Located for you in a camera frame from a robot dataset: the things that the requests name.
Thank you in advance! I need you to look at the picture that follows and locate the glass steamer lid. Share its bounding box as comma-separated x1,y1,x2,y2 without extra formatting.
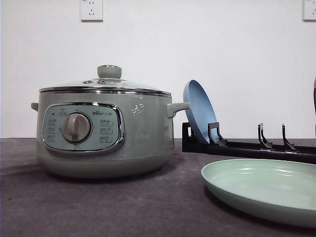
39,64,171,96

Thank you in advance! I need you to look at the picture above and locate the green plate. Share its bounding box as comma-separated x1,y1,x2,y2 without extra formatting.
201,158,316,228

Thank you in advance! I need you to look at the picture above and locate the blue plate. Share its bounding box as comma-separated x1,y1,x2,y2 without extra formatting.
183,79,217,144

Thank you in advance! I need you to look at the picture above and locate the green electric steamer pot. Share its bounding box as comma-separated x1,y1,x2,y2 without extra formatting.
31,94,190,179

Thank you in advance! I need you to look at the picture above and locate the black plate rack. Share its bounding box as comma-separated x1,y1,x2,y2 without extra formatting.
182,122,316,164

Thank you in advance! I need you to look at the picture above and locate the pink plate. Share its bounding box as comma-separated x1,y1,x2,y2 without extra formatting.
314,78,316,111

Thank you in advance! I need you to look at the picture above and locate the white wall socket left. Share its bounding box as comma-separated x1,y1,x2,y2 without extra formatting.
80,19,103,23

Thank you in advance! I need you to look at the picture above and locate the white wall socket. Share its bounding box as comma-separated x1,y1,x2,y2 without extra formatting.
302,0,316,23
80,19,103,23

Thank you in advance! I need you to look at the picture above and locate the white wall socket right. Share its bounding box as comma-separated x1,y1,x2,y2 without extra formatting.
302,0,316,23

